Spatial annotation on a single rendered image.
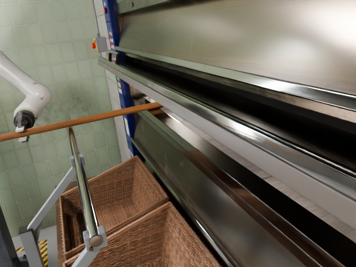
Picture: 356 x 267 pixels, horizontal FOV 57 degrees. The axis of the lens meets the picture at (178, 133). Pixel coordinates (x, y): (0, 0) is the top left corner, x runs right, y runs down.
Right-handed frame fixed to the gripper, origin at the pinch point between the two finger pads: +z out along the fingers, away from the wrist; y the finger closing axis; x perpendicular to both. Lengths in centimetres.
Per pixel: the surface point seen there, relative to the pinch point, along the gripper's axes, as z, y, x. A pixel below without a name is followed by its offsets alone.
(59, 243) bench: -4, 61, -2
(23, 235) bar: 39.4, 24.8, 3.4
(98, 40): -87, -30, -52
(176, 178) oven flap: 37, 21, -54
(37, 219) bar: 38.5, 20.7, -2.0
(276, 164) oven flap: 120, -22, -40
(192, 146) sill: 56, 1, -55
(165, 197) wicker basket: 26, 35, -52
